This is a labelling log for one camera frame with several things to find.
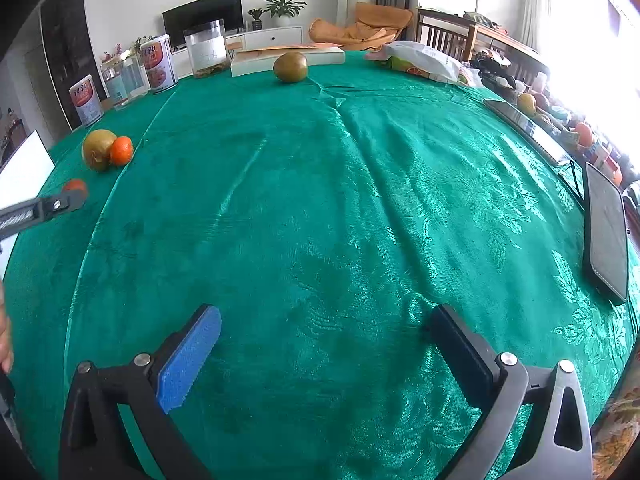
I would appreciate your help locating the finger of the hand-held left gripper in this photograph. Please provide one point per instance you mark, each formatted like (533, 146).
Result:
(45, 207)

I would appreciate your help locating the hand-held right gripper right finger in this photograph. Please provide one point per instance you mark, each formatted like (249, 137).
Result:
(462, 360)

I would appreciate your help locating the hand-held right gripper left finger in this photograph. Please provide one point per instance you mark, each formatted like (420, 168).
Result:
(187, 362)

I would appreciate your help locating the small red-orange fruit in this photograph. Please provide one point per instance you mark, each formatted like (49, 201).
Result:
(76, 185)

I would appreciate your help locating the orange tangerine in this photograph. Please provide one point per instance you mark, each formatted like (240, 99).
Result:
(122, 151)

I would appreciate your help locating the person's left hand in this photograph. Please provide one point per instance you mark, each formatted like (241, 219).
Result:
(4, 330)

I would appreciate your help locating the white board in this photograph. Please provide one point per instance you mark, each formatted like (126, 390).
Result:
(25, 170)

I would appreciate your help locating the yellow-green pear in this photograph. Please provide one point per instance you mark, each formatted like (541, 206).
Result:
(97, 150)

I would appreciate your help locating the small red label can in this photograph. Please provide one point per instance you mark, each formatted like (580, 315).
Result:
(86, 101)

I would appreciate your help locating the glass jar teal label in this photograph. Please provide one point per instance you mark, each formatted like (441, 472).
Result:
(125, 82)

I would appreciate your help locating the dark tall cabinet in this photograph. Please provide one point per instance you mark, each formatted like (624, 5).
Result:
(70, 45)

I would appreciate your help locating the red flowers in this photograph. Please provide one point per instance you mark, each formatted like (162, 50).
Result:
(114, 52)

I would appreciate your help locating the floral patterned cloth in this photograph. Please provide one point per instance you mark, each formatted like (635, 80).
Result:
(620, 440)

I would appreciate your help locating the large red label can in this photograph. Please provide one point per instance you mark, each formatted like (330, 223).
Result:
(159, 65)

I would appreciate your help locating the green tablecloth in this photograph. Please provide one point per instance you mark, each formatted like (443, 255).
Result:
(325, 235)

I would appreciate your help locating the black tablet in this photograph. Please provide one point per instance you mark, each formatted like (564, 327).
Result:
(606, 230)

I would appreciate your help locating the clear plastic jar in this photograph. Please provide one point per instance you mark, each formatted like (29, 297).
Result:
(206, 50)

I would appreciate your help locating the black television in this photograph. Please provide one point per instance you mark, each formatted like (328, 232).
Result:
(200, 15)

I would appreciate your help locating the flat white box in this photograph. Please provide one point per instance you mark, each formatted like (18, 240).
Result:
(250, 64)

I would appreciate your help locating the orange fruit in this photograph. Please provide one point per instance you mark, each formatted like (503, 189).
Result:
(584, 133)

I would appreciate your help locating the yellow fruit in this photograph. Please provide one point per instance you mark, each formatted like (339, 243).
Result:
(526, 103)

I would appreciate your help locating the small potted plant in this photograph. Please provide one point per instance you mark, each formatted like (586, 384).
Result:
(256, 20)

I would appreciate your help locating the brown-green round fruit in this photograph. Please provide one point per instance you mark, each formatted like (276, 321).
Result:
(290, 67)

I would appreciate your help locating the white tv cabinet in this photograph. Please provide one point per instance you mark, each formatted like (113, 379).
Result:
(272, 38)

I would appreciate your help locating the white plastic bag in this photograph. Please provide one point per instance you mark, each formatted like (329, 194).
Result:
(425, 60)

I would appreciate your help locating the leafy potted plant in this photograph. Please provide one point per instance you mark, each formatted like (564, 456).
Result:
(284, 6)

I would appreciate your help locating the wooden bench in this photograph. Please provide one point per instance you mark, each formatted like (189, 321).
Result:
(445, 35)

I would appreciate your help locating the orange beanbag chair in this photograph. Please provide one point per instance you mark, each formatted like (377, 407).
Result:
(370, 25)

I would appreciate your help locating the white window curtain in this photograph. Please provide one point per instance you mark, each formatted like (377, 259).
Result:
(537, 5)

